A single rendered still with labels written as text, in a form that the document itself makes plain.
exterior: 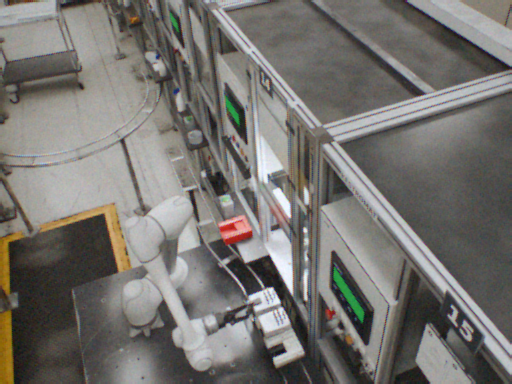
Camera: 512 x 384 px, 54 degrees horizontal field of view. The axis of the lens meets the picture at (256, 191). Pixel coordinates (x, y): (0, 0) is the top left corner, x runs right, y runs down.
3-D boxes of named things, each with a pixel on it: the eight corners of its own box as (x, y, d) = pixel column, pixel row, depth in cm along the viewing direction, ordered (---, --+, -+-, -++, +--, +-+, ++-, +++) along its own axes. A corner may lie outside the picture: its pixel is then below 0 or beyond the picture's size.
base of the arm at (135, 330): (131, 345, 260) (129, 339, 256) (123, 311, 275) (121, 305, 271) (166, 332, 264) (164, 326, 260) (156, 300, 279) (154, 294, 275)
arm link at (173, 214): (142, 285, 274) (172, 260, 286) (163, 305, 270) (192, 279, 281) (139, 208, 212) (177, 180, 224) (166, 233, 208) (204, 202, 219)
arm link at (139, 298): (119, 315, 267) (108, 290, 252) (146, 292, 276) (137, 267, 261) (139, 332, 258) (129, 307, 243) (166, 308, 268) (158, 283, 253)
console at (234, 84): (221, 132, 272) (211, 54, 240) (271, 118, 278) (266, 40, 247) (250, 179, 243) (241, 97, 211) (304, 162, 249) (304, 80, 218)
